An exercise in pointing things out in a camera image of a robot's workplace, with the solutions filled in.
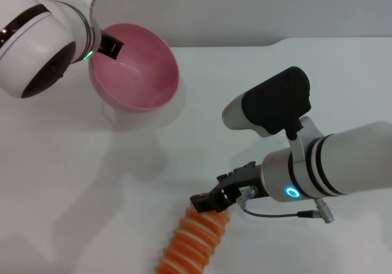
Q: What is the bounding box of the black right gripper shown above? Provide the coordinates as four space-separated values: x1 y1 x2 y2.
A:
189 161 268 215

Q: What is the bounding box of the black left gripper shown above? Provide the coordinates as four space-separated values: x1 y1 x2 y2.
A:
97 30 125 60

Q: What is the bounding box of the pink plastic bowl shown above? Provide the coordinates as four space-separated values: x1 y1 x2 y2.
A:
88 23 180 113

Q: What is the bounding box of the orange ridged bread loaf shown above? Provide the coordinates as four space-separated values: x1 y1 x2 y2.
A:
155 205 231 274

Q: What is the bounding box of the right arm cable with connector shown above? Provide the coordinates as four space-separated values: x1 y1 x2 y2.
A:
237 186 336 224

